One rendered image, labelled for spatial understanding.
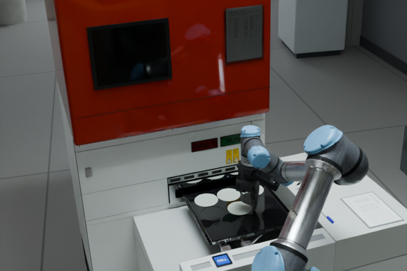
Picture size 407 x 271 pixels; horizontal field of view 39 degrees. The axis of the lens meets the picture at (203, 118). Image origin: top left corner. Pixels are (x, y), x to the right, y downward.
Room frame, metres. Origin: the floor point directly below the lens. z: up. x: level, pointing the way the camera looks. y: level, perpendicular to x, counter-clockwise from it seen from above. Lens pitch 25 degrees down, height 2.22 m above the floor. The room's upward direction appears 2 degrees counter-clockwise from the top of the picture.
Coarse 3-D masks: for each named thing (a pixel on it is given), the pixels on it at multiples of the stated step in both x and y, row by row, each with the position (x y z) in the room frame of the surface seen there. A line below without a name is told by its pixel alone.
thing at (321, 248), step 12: (312, 240) 1.65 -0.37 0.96; (324, 240) 1.64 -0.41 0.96; (228, 252) 1.60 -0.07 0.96; (240, 252) 1.59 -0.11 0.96; (252, 252) 1.60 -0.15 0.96; (312, 252) 1.60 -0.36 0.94; (324, 252) 1.62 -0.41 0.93; (180, 264) 1.54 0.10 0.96; (192, 264) 1.54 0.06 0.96; (204, 264) 1.54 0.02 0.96; (240, 264) 1.53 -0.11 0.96; (312, 264) 1.60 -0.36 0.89; (324, 264) 1.62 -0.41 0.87
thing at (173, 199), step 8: (208, 176) 2.15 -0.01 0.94; (216, 176) 2.15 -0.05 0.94; (224, 176) 2.16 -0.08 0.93; (232, 176) 2.17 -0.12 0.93; (168, 184) 2.09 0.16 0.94; (176, 184) 2.09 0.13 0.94; (184, 184) 2.10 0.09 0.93; (192, 184) 2.11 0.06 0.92; (232, 184) 2.18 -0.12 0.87; (168, 192) 2.10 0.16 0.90; (176, 200) 2.09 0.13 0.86
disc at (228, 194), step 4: (228, 188) 2.11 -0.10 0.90; (220, 192) 2.08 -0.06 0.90; (224, 192) 2.08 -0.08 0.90; (228, 192) 2.08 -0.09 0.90; (232, 192) 2.08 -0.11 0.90; (236, 192) 2.07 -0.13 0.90; (220, 196) 2.05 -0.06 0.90; (224, 196) 2.05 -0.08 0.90; (228, 196) 2.05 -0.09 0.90; (232, 196) 2.05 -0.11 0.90; (236, 196) 2.05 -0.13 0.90; (224, 200) 2.02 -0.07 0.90; (228, 200) 2.02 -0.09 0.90; (232, 200) 2.01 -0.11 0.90
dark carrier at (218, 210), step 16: (208, 192) 2.08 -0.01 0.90; (240, 192) 2.07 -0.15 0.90; (208, 208) 1.96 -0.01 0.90; (224, 208) 1.96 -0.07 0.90; (256, 208) 1.95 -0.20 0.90; (272, 208) 1.94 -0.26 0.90; (208, 224) 1.85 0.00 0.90; (224, 224) 1.85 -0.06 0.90; (240, 224) 1.84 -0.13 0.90; (256, 224) 1.84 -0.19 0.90; (272, 224) 1.83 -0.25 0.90
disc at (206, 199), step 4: (200, 196) 2.06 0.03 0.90; (204, 196) 2.06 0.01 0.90; (208, 196) 2.05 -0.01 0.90; (212, 196) 2.05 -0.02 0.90; (196, 200) 2.03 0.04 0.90; (200, 200) 2.02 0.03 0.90; (204, 200) 2.02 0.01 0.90; (208, 200) 2.02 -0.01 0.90; (212, 200) 2.02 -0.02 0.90; (216, 200) 2.02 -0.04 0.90; (200, 204) 1.99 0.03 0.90; (204, 204) 1.99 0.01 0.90; (208, 204) 1.99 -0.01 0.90; (212, 204) 1.99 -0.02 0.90
